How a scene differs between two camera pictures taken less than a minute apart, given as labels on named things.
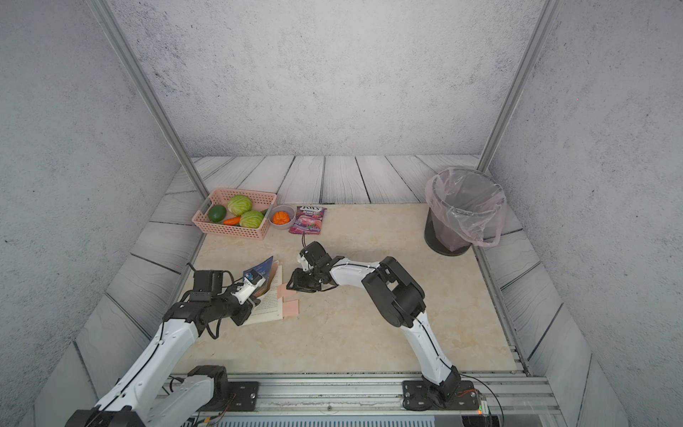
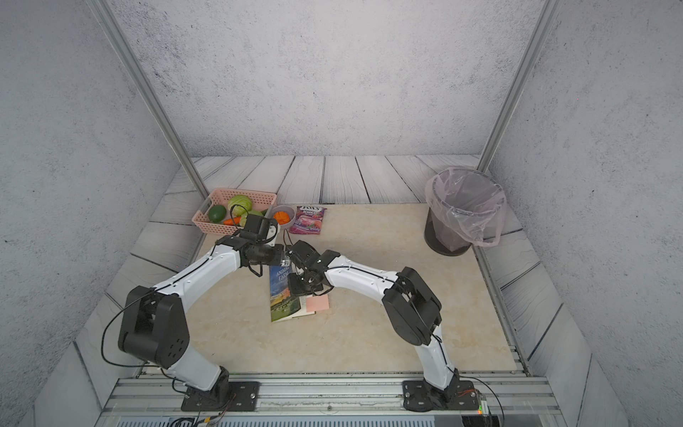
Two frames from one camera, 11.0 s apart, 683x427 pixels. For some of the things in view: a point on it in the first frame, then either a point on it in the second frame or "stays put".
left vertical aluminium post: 116,36 stays put
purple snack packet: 308,220 stays put
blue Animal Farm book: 270,307 to 283,305
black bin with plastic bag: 465,206 stays put
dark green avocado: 217,213 stays put
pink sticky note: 291,308 to 316,303
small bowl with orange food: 281,217 stays put
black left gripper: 246,307 to 279,255
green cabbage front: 251,219 stays put
